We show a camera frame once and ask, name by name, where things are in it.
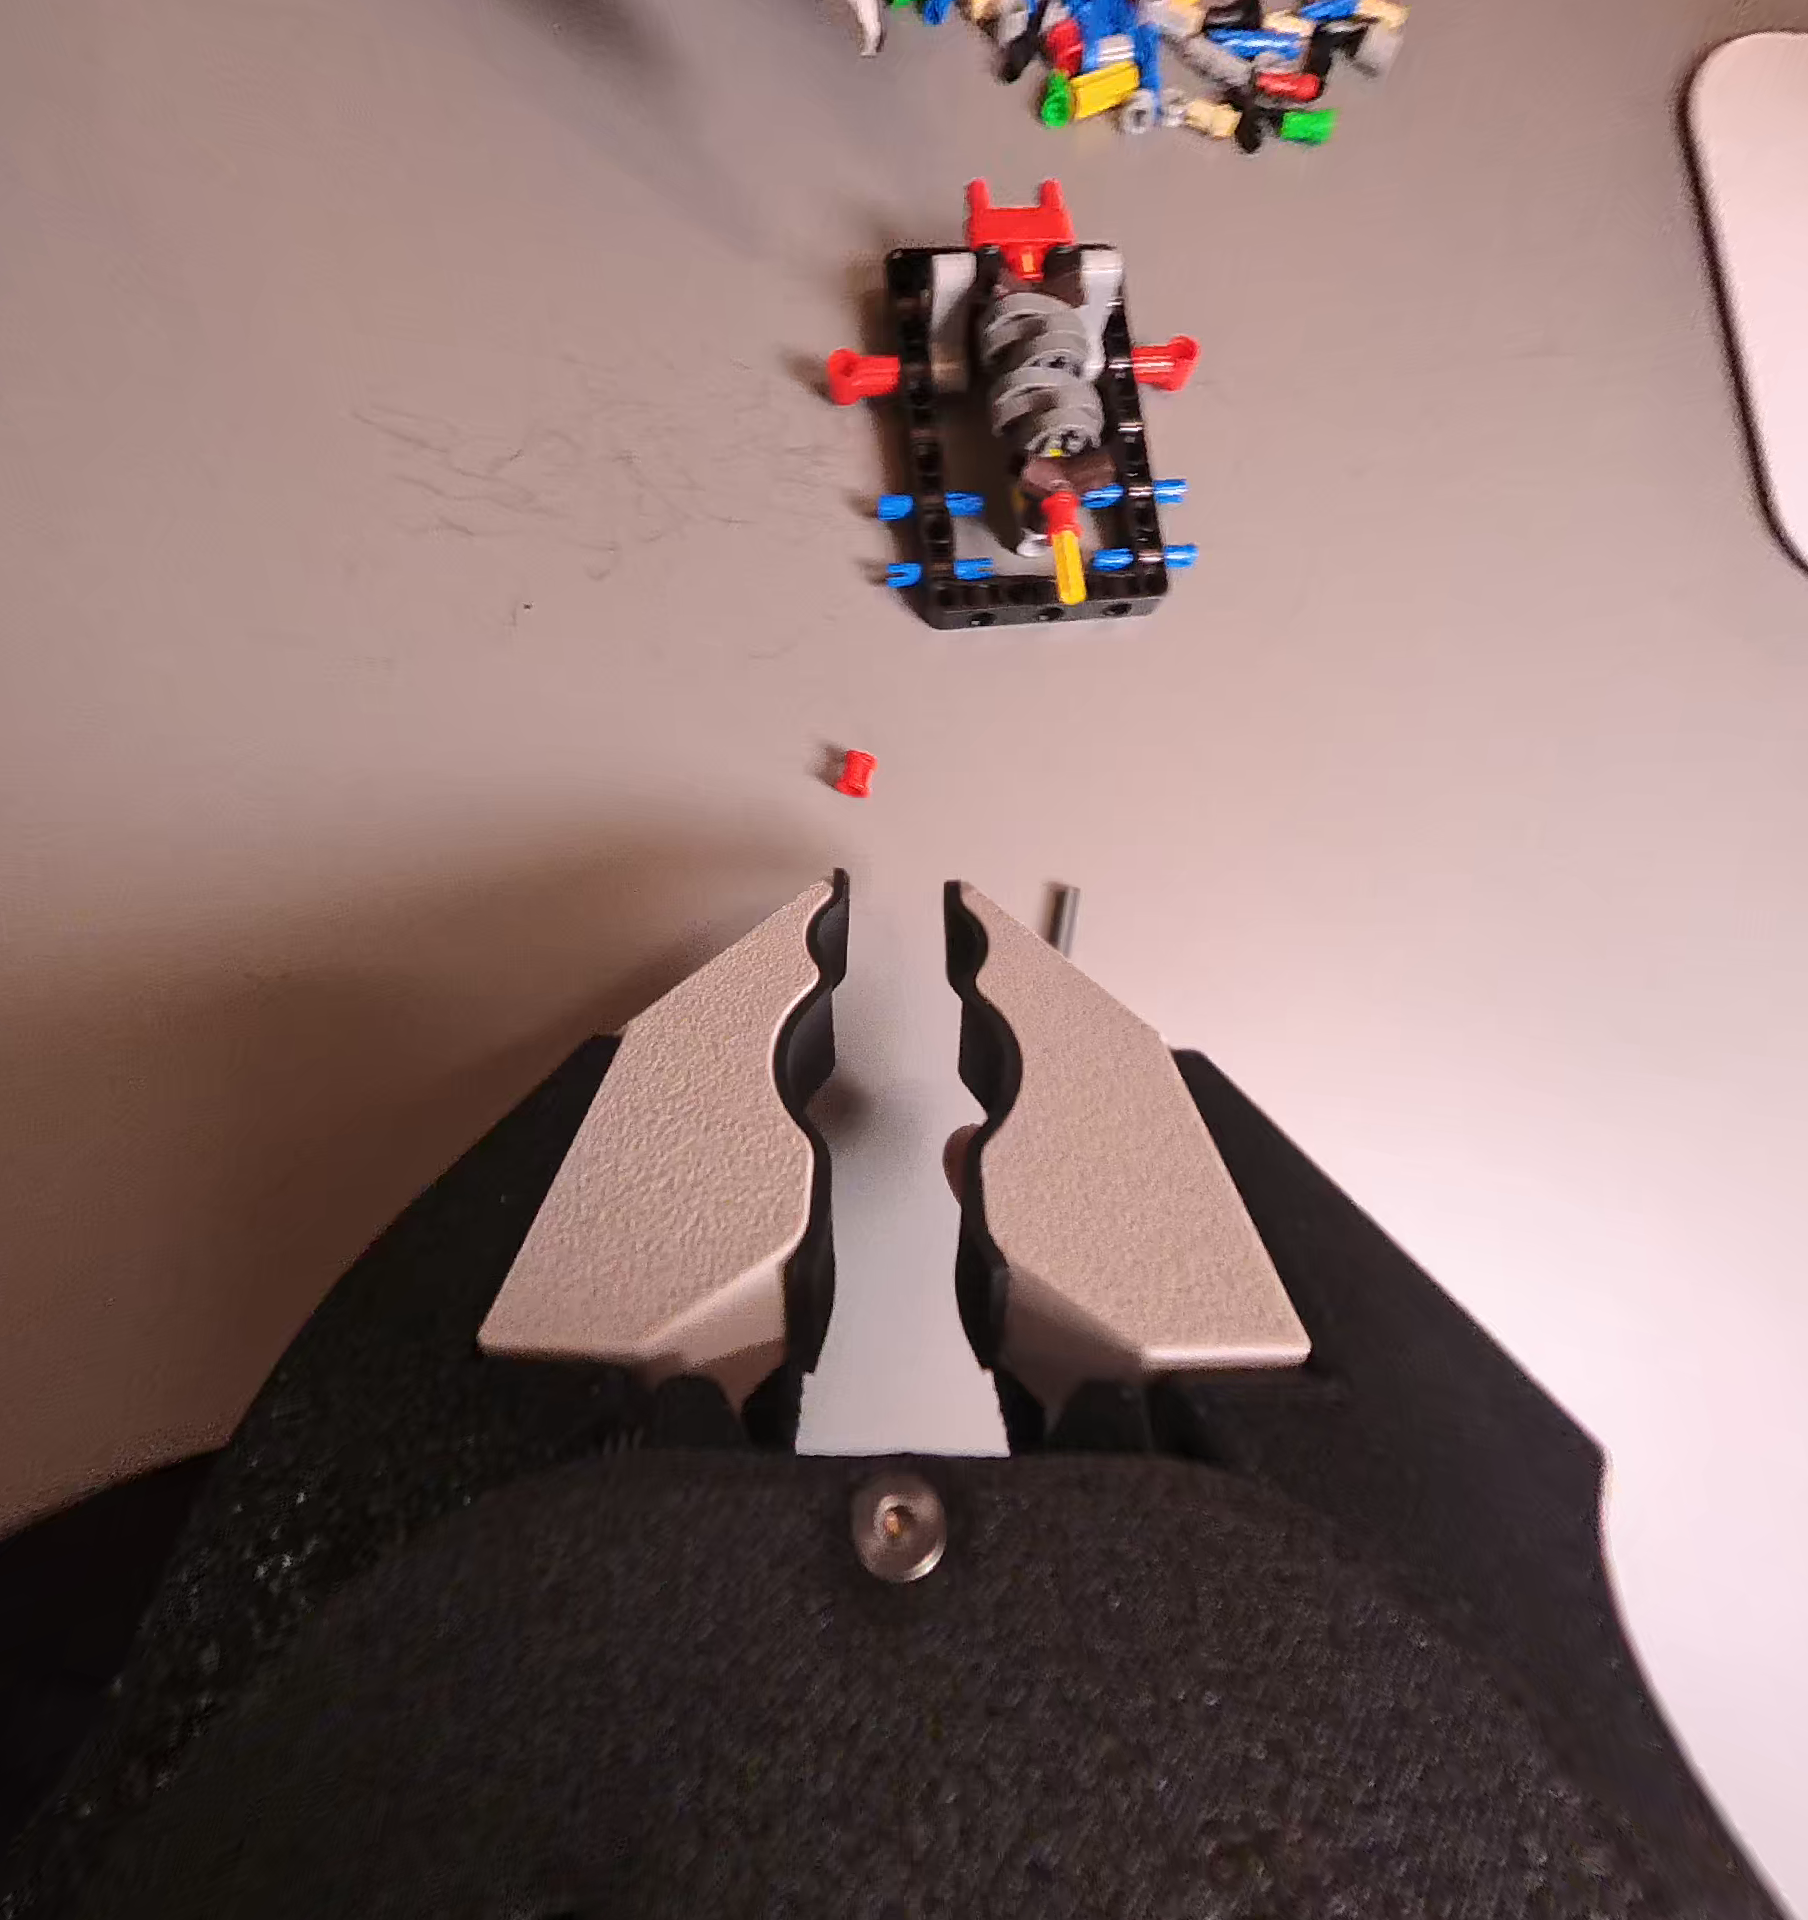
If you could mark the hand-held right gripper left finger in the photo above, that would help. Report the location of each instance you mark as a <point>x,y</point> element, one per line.
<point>664,1185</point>

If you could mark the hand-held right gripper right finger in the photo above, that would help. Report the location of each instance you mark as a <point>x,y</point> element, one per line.
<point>1129,1185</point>

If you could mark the red lego bush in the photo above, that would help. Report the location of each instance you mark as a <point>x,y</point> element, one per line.
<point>854,769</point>

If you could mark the yellow lego axle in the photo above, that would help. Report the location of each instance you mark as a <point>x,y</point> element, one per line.
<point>1068,562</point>

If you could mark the black lego frame assembly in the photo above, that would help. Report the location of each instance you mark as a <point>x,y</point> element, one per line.
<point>1039,358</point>

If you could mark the pile of small lego pieces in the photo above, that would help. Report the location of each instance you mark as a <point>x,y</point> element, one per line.
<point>1176,57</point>

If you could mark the dark grey lego axle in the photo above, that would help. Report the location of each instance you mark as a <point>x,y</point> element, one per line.
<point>1062,913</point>

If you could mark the person's right hand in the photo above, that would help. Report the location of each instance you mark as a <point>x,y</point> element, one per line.
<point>958,1168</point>

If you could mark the white book stand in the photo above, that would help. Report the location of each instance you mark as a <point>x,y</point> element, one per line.
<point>1804,299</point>

